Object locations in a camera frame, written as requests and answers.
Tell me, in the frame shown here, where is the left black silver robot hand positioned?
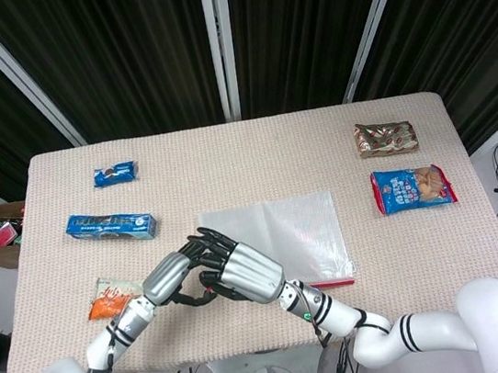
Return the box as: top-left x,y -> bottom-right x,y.
135,231 -> 222,314

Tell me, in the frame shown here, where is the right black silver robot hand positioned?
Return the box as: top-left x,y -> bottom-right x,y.
184,216 -> 290,315

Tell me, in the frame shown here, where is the clear zipper pouch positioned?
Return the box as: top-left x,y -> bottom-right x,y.
195,186 -> 363,305

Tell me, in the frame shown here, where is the orange white snack packet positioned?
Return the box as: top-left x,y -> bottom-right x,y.
81,271 -> 150,322

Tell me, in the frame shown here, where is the long blue Oreo box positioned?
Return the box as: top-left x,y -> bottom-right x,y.
63,202 -> 161,253

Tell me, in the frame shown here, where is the small blue Oreo packet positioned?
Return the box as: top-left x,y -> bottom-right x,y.
90,160 -> 141,188

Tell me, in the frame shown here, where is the beige woven tablecloth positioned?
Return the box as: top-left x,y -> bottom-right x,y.
0,81 -> 498,373

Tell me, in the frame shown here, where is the blue red biscuit packet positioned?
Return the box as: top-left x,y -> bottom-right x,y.
368,160 -> 460,218

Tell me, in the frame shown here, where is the gold brown snack packet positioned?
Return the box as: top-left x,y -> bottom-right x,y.
352,115 -> 421,161

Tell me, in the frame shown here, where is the white frame post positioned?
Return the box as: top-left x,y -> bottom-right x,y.
0,0 -> 88,158
198,0 -> 246,124
328,0 -> 431,105

